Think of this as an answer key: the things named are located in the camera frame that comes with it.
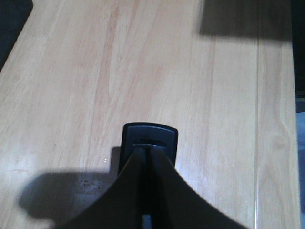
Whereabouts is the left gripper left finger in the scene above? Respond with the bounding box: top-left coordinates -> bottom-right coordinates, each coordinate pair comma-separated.
57,148 -> 146,229

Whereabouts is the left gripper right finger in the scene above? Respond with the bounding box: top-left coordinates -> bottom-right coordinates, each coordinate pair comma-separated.
150,146 -> 244,229

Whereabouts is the black stapler with orange button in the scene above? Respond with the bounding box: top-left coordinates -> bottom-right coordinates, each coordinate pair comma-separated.
118,122 -> 179,173

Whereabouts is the wooden desk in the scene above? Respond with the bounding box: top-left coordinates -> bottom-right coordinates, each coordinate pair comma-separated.
0,0 -> 301,229

